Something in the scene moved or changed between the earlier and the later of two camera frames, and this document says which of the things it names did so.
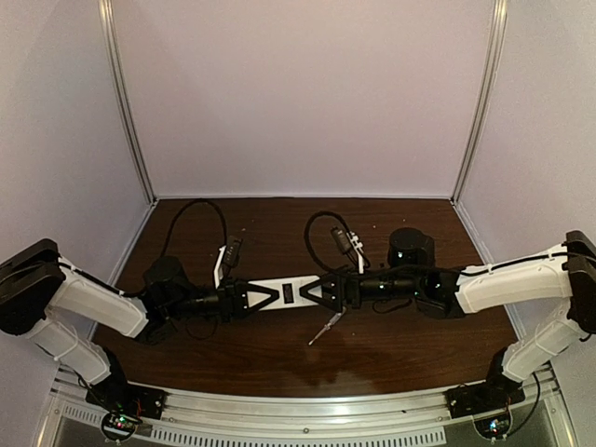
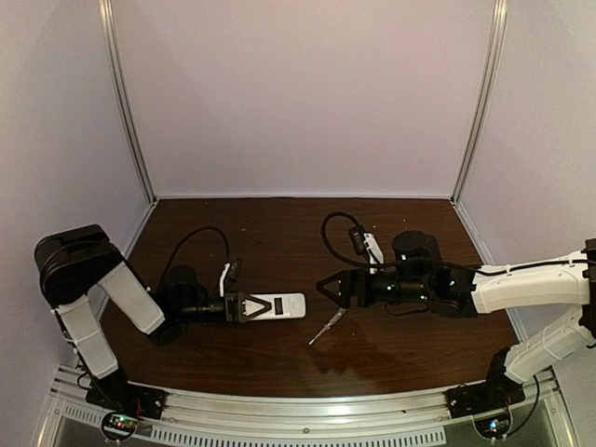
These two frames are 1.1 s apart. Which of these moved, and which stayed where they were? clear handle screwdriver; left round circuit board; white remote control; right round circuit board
Moved: white remote control
Stayed: left round circuit board; clear handle screwdriver; right round circuit board
